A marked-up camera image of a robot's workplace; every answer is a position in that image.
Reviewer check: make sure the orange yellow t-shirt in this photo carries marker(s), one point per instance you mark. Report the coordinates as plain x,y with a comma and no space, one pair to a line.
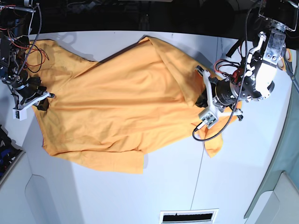
107,115

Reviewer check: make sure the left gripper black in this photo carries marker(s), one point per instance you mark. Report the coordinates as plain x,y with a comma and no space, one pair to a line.
202,100

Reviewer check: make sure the box of dark items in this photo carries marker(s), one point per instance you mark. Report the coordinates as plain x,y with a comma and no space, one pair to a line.
9,155

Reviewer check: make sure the white slotted vent panel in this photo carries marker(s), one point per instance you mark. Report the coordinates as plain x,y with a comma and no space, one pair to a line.
188,216

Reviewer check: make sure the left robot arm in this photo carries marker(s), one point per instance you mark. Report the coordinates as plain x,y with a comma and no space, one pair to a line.
254,75

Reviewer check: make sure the orange grey scissors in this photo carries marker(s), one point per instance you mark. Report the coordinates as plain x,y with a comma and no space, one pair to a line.
285,64

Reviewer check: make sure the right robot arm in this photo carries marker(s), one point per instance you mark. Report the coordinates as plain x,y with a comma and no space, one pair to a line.
16,17

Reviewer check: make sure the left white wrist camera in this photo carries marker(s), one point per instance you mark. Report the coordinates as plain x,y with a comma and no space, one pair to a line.
210,109

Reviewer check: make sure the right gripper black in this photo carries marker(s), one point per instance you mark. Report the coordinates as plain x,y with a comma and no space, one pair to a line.
42,105

